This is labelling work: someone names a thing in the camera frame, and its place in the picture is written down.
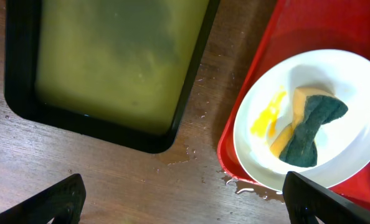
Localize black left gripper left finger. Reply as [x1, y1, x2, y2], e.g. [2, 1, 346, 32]
[0, 174, 86, 224]

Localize yellow green sponge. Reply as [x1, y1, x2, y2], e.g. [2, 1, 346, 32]
[270, 87, 348, 168]

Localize black tray with green water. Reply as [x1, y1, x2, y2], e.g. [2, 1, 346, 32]
[4, 0, 219, 154]

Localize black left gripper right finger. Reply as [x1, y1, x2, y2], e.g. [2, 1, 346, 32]
[282, 171, 370, 224]

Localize white plate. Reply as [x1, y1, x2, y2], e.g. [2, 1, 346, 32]
[232, 49, 370, 191]

